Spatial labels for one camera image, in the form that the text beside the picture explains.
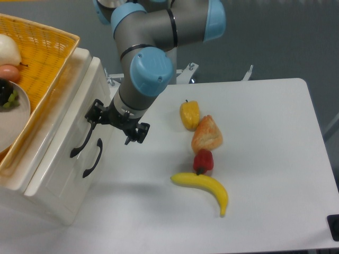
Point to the yellow woven basket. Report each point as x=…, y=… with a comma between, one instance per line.
x=47, y=51

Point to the white metal frame bracket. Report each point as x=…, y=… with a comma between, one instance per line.
x=183, y=76

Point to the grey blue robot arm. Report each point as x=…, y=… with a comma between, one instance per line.
x=144, y=32

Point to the white drawer cabinet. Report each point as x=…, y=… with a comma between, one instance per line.
x=13, y=188

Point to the white plate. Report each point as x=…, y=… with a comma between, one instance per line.
x=14, y=120

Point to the yellow bell pepper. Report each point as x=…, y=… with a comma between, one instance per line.
x=190, y=114

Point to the pink sausage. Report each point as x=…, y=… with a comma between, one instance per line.
x=10, y=73

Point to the croissant bread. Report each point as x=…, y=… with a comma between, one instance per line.
x=207, y=135

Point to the yellow banana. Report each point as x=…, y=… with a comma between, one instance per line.
x=206, y=183

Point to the white pear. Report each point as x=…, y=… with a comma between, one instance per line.
x=10, y=53

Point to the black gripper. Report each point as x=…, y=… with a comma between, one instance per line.
x=134, y=131

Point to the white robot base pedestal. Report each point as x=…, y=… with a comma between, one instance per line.
x=172, y=55

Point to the black device at edge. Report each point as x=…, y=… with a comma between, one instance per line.
x=333, y=223

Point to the dark grapes bunch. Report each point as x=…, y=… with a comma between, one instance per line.
x=9, y=95

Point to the red bell pepper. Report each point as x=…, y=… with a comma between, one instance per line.
x=203, y=162

